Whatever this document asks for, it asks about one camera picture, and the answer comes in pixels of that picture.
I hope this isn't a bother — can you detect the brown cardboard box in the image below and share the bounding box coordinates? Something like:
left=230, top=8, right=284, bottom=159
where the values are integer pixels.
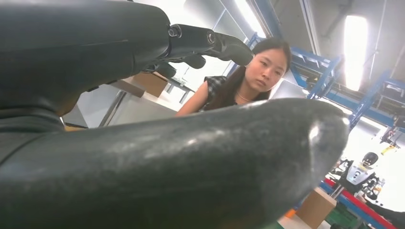
left=132, top=72, right=169, bottom=98
left=296, top=186, right=338, bottom=229

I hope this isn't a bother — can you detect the green table mat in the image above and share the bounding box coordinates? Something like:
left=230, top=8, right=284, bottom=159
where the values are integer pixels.
left=257, top=220, right=281, bottom=229

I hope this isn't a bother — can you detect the person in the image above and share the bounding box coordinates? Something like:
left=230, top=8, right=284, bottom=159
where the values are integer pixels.
left=175, top=37, right=292, bottom=117

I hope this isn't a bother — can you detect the ceiling light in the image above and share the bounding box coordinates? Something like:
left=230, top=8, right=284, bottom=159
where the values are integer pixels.
left=343, top=15, right=369, bottom=92
left=234, top=0, right=267, bottom=39

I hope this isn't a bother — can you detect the green plastic crate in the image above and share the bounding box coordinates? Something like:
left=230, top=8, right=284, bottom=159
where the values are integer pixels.
left=326, top=202, right=360, bottom=229

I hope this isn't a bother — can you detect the white humanoid robot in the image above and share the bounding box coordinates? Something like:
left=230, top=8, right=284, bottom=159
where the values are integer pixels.
left=329, top=151, right=385, bottom=201

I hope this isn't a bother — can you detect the red metal beam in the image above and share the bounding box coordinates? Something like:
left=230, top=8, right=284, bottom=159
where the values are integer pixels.
left=322, top=178, right=398, bottom=229

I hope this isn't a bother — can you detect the blue metal rack frame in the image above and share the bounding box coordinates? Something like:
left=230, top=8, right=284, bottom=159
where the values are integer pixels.
left=227, top=31, right=405, bottom=134

